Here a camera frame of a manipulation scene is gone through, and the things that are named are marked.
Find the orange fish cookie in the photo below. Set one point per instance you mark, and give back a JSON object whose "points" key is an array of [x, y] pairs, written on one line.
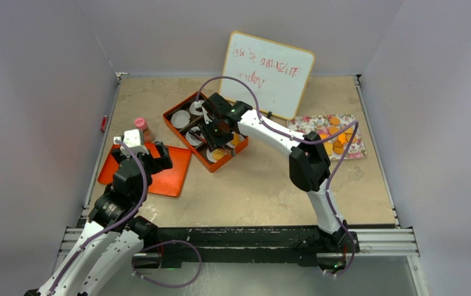
{"points": [[236, 140]]}

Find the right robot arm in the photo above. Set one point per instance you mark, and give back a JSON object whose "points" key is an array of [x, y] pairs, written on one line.
{"points": [[308, 161]]}

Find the yellow rectangular biscuit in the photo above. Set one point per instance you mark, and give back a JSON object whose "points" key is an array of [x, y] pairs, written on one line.
{"points": [[329, 148]]}

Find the small red box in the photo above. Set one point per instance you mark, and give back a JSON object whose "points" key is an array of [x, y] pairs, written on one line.
{"points": [[103, 125]]}

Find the white board yellow frame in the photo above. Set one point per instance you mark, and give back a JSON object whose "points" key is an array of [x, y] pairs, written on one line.
{"points": [[276, 73]]}

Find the round patterned biscuit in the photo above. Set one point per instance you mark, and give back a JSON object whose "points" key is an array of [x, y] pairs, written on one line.
{"points": [[217, 155]]}

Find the pink cap sprinkle bottle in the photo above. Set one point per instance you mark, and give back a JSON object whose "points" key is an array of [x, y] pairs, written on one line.
{"points": [[142, 125]]}

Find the white paper cup near-left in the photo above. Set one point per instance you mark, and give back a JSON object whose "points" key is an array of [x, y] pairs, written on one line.
{"points": [[209, 155]]}

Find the floral rectangular tray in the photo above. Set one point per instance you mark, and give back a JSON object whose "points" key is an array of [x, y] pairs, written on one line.
{"points": [[320, 124]]}

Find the orange cookie tin box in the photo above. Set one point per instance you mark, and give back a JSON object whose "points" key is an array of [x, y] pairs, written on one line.
{"points": [[199, 151]]}

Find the black metal base rail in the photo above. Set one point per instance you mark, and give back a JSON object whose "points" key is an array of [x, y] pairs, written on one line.
{"points": [[306, 246]]}

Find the metal tongs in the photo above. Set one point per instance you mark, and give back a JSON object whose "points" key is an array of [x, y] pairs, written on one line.
{"points": [[197, 135]]}

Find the orange round cookie centre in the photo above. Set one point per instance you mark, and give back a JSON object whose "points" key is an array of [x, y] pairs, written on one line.
{"points": [[333, 130]]}

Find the white paper cup far-right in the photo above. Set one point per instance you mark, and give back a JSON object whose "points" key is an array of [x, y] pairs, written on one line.
{"points": [[196, 108]]}

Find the orange round cookie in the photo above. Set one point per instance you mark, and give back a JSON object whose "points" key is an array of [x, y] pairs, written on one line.
{"points": [[333, 130], [334, 121]]}

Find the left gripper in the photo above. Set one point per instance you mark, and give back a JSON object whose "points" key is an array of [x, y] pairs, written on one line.
{"points": [[160, 163]]}

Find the orange tin lid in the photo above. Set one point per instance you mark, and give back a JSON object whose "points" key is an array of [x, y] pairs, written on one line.
{"points": [[167, 183]]}

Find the white paper cup near-right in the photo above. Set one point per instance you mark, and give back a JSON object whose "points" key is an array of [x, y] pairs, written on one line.
{"points": [[228, 144]]}

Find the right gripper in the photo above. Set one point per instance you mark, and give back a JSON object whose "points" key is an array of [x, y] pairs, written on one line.
{"points": [[206, 130]]}

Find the white paper cup far-left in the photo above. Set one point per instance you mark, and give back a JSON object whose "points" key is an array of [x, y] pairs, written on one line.
{"points": [[180, 119]]}

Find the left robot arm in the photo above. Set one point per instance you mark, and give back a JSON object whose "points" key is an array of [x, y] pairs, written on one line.
{"points": [[113, 231]]}

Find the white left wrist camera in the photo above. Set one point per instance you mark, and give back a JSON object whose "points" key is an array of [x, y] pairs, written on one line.
{"points": [[133, 138]]}

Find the white paper cup middle-left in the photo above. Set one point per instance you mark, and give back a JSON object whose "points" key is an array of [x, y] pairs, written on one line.
{"points": [[192, 141]]}

